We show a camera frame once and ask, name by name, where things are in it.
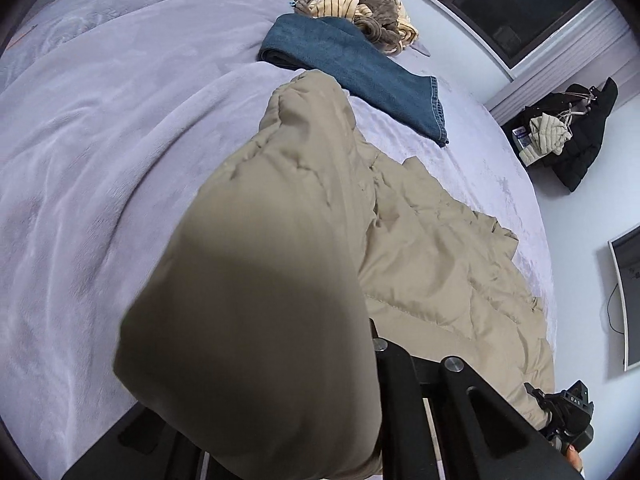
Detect beige puffer jacket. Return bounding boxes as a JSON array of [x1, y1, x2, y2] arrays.
[[114, 72, 554, 479]]

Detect brown beige striped clothes pile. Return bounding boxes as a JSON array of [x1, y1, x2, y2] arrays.
[[293, 0, 419, 55]]

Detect beige striped knit garment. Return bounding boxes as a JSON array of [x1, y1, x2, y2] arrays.
[[518, 114, 573, 167]]

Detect black jacket on chair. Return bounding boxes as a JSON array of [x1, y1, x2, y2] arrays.
[[502, 78, 618, 192]]

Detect folded blue denim jeans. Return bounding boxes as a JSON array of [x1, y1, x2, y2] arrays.
[[258, 13, 448, 148]]

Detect lavender plush bed blanket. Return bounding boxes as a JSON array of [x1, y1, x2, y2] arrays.
[[1, 0, 551, 479]]

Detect black monitor cable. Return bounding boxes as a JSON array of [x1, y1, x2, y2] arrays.
[[606, 283, 626, 335]]

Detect wall-mounted curved monitor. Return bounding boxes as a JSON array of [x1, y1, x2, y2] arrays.
[[608, 226, 640, 370]]

